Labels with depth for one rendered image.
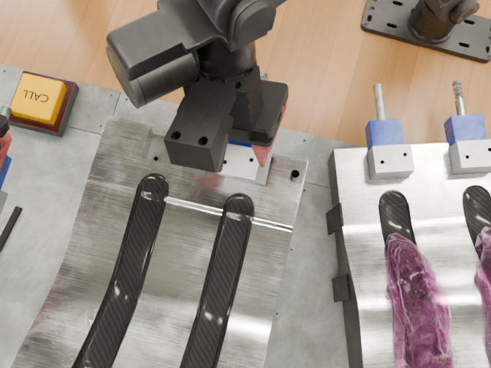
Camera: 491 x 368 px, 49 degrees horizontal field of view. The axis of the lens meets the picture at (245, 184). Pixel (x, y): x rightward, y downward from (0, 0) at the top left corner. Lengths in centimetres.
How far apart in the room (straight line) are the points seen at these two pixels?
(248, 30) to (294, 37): 43
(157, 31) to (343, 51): 45
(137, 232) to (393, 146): 34
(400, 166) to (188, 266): 29
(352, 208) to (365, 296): 12
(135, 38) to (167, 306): 33
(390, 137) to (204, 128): 33
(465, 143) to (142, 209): 41
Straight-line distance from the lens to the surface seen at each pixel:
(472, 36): 90
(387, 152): 71
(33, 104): 81
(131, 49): 44
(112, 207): 68
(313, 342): 74
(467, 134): 76
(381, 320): 65
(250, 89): 49
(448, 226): 73
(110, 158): 69
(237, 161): 62
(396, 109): 82
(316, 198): 76
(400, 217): 72
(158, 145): 71
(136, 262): 67
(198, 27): 45
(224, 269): 65
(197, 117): 47
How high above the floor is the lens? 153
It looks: 75 degrees down
